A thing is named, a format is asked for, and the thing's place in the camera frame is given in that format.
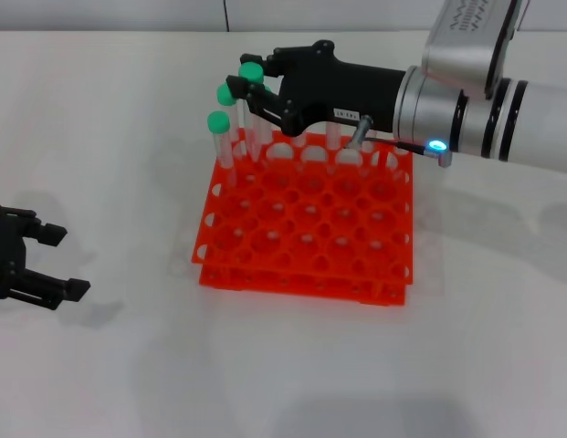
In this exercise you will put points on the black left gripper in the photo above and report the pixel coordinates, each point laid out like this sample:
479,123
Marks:
4,255

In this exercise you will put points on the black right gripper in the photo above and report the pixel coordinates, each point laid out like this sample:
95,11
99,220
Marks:
338,86

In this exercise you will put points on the orange plastic test tube rack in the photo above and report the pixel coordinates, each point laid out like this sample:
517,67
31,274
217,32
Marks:
310,289

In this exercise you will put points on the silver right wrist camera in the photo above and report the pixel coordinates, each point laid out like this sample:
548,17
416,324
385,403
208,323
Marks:
465,50

